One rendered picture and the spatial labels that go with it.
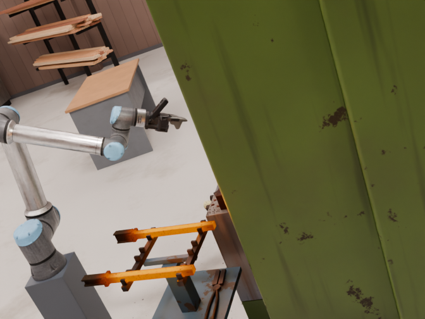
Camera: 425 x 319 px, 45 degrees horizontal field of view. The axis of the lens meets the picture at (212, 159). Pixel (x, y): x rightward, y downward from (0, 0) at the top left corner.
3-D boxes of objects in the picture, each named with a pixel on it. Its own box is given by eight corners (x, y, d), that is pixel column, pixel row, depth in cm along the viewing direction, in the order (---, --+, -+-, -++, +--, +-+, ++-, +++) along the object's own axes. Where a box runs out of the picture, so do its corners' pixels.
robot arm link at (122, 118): (109, 121, 260) (111, 102, 256) (134, 123, 263) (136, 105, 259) (109, 128, 251) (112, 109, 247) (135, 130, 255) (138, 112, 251)
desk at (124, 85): (160, 110, 668) (138, 57, 639) (155, 150, 544) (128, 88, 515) (110, 128, 674) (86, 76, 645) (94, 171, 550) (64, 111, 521)
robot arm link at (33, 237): (23, 267, 262) (6, 239, 255) (33, 247, 277) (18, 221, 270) (50, 258, 260) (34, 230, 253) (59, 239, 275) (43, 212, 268)
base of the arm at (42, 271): (27, 285, 265) (18, 269, 261) (40, 262, 282) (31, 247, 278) (60, 275, 261) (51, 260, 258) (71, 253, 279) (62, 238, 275)
